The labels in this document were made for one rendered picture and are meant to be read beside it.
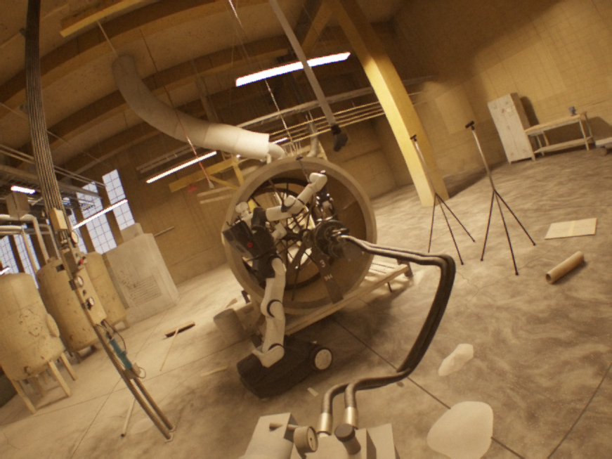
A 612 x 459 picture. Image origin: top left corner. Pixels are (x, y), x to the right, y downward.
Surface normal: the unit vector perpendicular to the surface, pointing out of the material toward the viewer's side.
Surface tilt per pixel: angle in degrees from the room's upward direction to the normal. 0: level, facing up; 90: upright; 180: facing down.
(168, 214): 90
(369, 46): 90
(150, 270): 90
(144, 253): 90
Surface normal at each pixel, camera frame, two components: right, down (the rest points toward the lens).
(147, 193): 0.25, 0.00
